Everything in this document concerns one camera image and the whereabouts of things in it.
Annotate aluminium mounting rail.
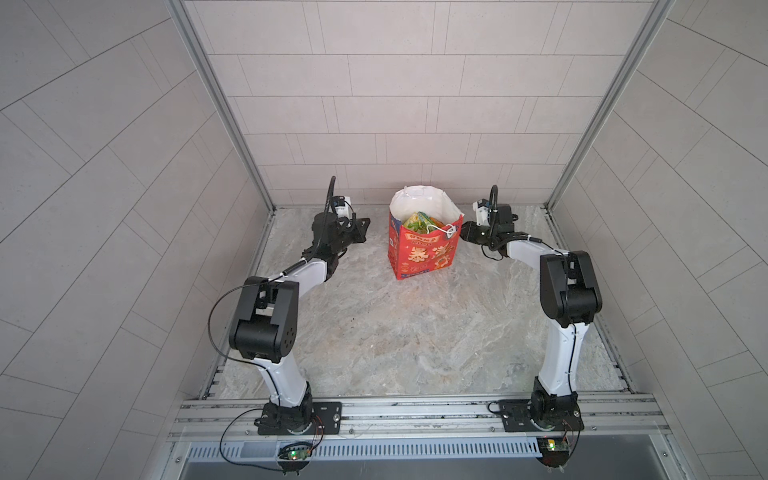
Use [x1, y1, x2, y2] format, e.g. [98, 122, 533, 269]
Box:
[169, 392, 671, 442]

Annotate right corner aluminium post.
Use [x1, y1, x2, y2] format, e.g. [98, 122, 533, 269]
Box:
[544, 0, 675, 211]

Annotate snacks inside bag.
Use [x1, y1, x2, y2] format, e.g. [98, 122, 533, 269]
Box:
[403, 211, 445, 235]

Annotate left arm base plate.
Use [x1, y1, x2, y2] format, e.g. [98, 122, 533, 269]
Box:
[254, 401, 343, 436]

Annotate red paper gift bag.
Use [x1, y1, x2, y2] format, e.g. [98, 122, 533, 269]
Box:
[388, 185, 464, 280]

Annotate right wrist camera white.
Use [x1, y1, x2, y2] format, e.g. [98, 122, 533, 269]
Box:
[472, 199, 491, 227]

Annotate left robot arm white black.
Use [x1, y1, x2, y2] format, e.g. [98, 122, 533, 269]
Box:
[229, 197, 370, 432]

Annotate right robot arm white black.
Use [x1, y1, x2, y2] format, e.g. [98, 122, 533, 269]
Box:
[461, 199, 603, 430]

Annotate corner aluminium post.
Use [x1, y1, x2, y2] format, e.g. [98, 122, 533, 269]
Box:
[167, 0, 276, 215]
[544, 0, 675, 211]

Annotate white perforated vent strip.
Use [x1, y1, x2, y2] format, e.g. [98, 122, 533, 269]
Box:
[187, 437, 542, 463]

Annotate left green circuit board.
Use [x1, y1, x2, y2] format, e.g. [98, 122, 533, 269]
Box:
[277, 442, 313, 472]

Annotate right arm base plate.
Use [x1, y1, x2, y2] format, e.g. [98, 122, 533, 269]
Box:
[497, 396, 584, 433]

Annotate right circuit board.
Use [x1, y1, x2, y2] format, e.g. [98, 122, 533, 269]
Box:
[537, 437, 571, 468]

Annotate left black cable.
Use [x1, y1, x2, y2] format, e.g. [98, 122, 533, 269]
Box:
[206, 281, 283, 409]

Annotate left corner aluminium post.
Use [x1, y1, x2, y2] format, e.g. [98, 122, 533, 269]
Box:
[167, 0, 276, 215]

